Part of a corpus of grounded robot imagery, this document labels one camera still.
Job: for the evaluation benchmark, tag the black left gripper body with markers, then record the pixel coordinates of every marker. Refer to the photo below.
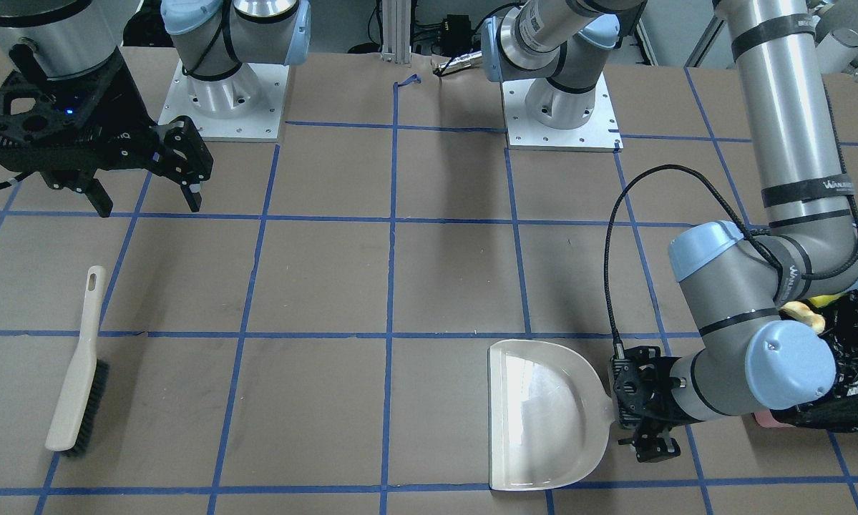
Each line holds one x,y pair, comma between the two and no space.
656,390

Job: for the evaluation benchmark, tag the beige plastic dustpan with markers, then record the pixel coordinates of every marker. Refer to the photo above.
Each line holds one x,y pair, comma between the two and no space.
549,416

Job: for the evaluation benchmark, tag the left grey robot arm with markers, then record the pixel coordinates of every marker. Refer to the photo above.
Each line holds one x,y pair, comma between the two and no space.
735,282

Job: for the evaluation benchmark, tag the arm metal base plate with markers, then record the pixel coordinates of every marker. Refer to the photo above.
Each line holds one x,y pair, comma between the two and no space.
246,107
540,117

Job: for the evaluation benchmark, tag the pale melon slice toy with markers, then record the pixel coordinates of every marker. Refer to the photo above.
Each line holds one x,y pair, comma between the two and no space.
804,314

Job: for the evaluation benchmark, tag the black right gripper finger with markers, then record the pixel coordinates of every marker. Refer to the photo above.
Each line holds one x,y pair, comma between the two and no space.
83,183
182,157

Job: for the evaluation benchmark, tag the aluminium frame post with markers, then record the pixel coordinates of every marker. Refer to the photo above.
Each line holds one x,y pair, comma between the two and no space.
396,31

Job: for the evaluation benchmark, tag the pink bin with black liner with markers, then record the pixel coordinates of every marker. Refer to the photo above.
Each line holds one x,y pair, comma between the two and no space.
838,409

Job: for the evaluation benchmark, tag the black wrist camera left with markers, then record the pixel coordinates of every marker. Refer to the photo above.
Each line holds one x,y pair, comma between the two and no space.
652,445

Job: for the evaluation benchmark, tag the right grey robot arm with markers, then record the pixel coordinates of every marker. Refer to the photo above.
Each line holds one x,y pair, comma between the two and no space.
214,38

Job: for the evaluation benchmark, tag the white hand brush black bristles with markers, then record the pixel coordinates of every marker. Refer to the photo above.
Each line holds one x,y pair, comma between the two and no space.
85,380

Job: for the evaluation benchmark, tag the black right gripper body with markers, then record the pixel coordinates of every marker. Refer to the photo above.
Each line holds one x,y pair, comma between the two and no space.
116,114

